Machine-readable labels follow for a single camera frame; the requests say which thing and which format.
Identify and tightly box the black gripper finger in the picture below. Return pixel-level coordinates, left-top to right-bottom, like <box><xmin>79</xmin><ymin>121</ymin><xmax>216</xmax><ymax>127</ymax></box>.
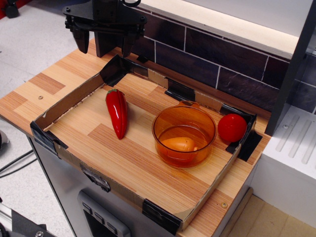
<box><xmin>72</xmin><ymin>24</ymin><xmax>89</xmax><ymax>54</ymax></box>
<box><xmin>121</xmin><ymin>32</ymin><xmax>138</xmax><ymax>57</ymax></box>

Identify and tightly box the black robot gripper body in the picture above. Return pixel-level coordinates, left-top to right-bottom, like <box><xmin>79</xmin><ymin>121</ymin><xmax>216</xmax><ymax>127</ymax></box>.
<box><xmin>63</xmin><ymin>0</ymin><xmax>147</xmax><ymax>35</ymax></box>

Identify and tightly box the orange toy carrot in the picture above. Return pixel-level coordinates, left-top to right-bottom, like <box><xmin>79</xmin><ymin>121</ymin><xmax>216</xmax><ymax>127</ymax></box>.
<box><xmin>161</xmin><ymin>137</ymin><xmax>198</xmax><ymax>152</ymax></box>

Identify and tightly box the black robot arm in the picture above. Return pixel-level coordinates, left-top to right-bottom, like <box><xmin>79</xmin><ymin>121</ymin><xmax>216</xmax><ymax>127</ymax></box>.
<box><xmin>63</xmin><ymin>0</ymin><xmax>147</xmax><ymax>57</ymax></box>

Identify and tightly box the transparent orange plastic pot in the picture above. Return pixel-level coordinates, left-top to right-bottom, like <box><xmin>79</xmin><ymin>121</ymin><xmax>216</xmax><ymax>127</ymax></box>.
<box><xmin>152</xmin><ymin>101</ymin><xmax>217</xmax><ymax>168</ymax></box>

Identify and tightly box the cardboard fence with black tape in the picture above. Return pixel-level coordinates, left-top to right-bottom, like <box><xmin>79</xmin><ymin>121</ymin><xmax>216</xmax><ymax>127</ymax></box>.
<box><xmin>30</xmin><ymin>52</ymin><xmax>268</xmax><ymax>237</ymax></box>

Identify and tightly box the dark left side panel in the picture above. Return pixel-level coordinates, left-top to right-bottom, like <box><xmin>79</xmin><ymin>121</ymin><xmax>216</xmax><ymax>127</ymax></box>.
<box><xmin>94</xmin><ymin>32</ymin><xmax>122</xmax><ymax>58</ymax></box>

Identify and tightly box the red toy chili pepper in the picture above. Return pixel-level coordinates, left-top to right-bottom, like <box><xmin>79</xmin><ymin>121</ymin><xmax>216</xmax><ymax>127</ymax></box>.
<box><xmin>105</xmin><ymin>89</ymin><xmax>127</xmax><ymax>139</ymax></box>

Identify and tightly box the black office chair base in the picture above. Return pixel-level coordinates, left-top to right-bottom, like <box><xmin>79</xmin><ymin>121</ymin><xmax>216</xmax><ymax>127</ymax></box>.
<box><xmin>0</xmin><ymin>0</ymin><xmax>19</xmax><ymax>19</ymax></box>

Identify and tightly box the red toy tomato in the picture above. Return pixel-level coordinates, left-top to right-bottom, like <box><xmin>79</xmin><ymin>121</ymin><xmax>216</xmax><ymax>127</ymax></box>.
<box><xmin>218</xmin><ymin>114</ymin><xmax>247</xmax><ymax>142</ymax></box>

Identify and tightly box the grey oven control panel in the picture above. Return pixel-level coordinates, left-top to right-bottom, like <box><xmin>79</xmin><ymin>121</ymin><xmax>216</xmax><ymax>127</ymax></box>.
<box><xmin>78</xmin><ymin>191</ymin><xmax>132</xmax><ymax>237</ymax></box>

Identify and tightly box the white toy sink unit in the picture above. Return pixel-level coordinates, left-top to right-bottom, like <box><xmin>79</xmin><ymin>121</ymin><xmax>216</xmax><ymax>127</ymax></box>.
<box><xmin>251</xmin><ymin>46</ymin><xmax>316</xmax><ymax>222</ymax></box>

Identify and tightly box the black floor cable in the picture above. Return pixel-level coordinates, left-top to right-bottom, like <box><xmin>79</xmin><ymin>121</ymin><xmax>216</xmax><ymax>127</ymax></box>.
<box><xmin>0</xmin><ymin>149</ymin><xmax>38</xmax><ymax>178</ymax></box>

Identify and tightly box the dark grey vertical post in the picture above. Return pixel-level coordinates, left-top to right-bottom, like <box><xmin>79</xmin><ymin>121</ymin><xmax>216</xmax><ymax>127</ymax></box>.
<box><xmin>265</xmin><ymin>1</ymin><xmax>316</xmax><ymax>136</ymax></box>

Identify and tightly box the black metal bracket with screw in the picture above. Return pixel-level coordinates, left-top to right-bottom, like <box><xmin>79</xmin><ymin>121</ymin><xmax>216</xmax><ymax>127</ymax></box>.
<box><xmin>0</xmin><ymin>199</ymin><xmax>55</xmax><ymax>237</ymax></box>

